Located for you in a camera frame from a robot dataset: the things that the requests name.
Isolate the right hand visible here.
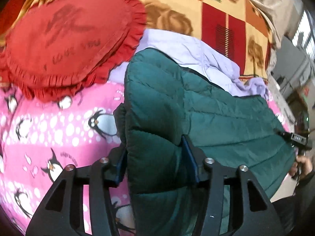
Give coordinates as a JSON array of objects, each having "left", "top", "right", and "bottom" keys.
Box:
[{"left": 288, "top": 156, "right": 313, "bottom": 180}]

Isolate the pink penguin blanket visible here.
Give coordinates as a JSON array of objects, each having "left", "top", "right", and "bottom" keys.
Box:
[{"left": 0, "top": 80, "right": 294, "bottom": 236}]

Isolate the beige floral bedding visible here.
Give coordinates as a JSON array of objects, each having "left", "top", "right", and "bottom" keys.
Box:
[{"left": 226, "top": 0, "right": 306, "bottom": 118}]

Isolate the orange red rose blanket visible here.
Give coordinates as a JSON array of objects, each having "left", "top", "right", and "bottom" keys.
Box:
[{"left": 1, "top": 0, "right": 272, "bottom": 82}]

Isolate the lavender fleece garment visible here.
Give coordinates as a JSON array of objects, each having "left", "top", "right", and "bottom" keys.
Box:
[{"left": 108, "top": 28, "right": 270, "bottom": 101}]

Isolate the red heart ruffled pillow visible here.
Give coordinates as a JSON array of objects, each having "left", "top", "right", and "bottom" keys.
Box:
[{"left": 1, "top": 0, "right": 146, "bottom": 102}]

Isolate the green quilted puffer jacket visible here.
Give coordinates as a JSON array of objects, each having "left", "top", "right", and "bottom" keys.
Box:
[{"left": 114, "top": 48, "right": 294, "bottom": 235}]

